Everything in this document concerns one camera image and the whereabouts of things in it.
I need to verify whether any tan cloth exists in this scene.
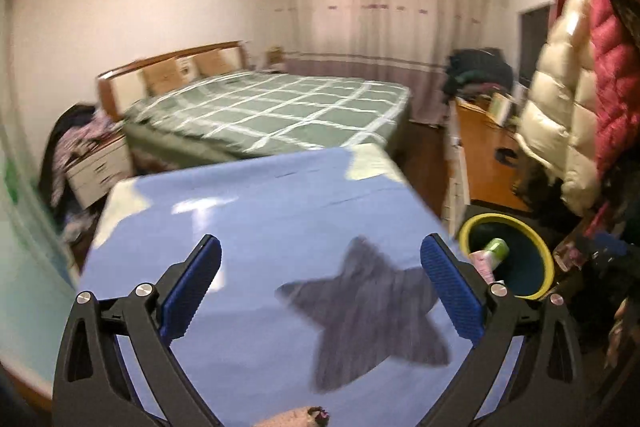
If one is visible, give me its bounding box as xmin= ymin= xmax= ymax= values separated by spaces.
xmin=257 ymin=405 xmax=331 ymax=427

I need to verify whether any green plaid bedspread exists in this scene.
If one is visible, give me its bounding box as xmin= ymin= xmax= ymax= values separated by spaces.
xmin=122 ymin=72 xmax=411 ymax=152

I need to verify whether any wooden desk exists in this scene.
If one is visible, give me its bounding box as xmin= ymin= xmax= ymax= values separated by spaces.
xmin=442 ymin=99 xmax=536 ymax=233

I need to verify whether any cream down jacket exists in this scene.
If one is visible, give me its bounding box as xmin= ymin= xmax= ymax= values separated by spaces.
xmin=515 ymin=0 xmax=606 ymax=215

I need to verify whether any blue star blanket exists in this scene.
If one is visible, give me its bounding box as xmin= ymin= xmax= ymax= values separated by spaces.
xmin=80 ymin=143 xmax=526 ymax=427

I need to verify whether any green packet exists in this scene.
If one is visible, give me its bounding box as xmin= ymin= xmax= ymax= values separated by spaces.
xmin=480 ymin=238 xmax=511 ymax=261

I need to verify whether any red quilted jacket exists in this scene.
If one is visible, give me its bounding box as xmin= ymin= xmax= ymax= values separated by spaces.
xmin=555 ymin=0 xmax=640 ymax=188

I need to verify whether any clothes pile on nightstand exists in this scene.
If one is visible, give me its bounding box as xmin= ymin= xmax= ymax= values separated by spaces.
xmin=40 ymin=103 xmax=126 ymax=208

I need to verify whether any white nightstand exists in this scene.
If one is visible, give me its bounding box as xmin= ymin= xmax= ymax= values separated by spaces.
xmin=65 ymin=139 xmax=133 ymax=210

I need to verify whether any pink and white curtain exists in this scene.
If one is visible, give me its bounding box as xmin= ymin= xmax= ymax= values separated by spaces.
xmin=265 ymin=0 xmax=488 ymax=125

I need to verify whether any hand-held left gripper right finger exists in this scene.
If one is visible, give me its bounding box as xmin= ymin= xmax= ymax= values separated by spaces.
xmin=420 ymin=233 xmax=588 ymax=427

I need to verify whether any wooden bed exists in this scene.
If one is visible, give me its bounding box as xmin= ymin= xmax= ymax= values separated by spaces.
xmin=97 ymin=41 xmax=413 ymax=168

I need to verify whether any yellow rim trash bin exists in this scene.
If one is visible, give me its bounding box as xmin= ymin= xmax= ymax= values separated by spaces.
xmin=458 ymin=213 xmax=556 ymax=300

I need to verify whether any dark clothes pile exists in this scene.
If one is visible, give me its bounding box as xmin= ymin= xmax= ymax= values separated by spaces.
xmin=442 ymin=48 xmax=516 ymax=100

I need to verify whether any small green white box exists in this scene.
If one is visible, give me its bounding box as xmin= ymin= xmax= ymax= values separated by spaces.
xmin=487 ymin=93 xmax=513 ymax=126

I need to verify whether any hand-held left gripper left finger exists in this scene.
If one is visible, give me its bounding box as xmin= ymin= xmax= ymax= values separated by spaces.
xmin=52 ymin=234 xmax=223 ymax=427

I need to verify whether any tan pillow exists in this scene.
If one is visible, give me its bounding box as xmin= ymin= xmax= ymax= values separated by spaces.
xmin=142 ymin=57 xmax=183 ymax=96
xmin=192 ymin=49 xmax=236 ymax=75

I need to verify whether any pink patterned garment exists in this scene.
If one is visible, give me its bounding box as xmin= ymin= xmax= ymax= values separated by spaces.
xmin=552 ymin=202 xmax=611 ymax=273

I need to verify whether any black garment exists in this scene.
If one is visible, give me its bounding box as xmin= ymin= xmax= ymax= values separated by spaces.
xmin=515 ymin=147 xmax=566 ymax=208

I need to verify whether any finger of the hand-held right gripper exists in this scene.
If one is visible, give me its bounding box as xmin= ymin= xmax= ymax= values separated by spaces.
xmin=592 ymin=234 xmax=628 ymax=258

